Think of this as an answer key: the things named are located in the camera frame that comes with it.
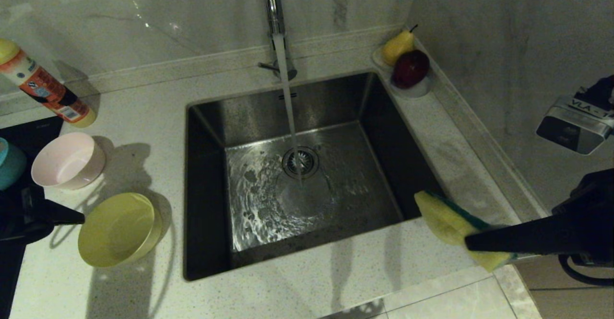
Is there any blue plastic bowl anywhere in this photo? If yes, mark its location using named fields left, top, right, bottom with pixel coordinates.
left=0, top=137, right=28, bottom=191

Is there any yellow plastic bowl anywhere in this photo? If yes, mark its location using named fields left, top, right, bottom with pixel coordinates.
left=78, top=193, right=164, bottom=268

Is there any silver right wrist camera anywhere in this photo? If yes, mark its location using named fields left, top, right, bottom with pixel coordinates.
left=536, top=75, right=614, bottom=155

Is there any black induction cooktop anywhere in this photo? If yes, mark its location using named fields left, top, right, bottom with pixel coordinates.
left=0, top=117, right=64, bottom=319

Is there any chrome faucet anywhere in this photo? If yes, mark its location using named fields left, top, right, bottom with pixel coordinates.
left=257, top=0, right=298, bottom=82

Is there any dark red apple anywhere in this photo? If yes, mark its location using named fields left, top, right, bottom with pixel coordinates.
left=392, top=49, right=430, bottom=89

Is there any green and yellow sponge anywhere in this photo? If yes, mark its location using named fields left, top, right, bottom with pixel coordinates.
left=414, top=190, right=517, bottom=272

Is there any metal sink drain strainer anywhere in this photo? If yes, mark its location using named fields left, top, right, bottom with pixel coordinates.
left=282, top=147, right=320, bottom=180

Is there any light wooden cabinet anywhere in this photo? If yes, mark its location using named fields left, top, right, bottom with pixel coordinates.
left=516, top=257, right=614, bottom=319

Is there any white fruit tray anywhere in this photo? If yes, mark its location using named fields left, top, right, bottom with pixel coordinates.
left=370, top=47, right=432, bottom=99

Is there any pink plastic bowl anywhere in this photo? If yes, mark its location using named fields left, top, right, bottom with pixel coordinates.
left=31, top=132, right=106, bottom=190

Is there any stainless steel sink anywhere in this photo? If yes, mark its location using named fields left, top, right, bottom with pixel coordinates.
left=184, top=72, right=453, bottom=281

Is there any orange label detergent bottle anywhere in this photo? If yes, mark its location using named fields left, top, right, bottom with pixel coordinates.
left=0, top=38, right=96, bottom=128

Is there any running water stream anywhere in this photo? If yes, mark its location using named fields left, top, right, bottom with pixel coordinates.
left=273, top=35, right=304, bottom=185

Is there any yellow pear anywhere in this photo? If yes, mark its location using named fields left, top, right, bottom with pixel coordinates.
left=381, top=24, right=418, bottom=67

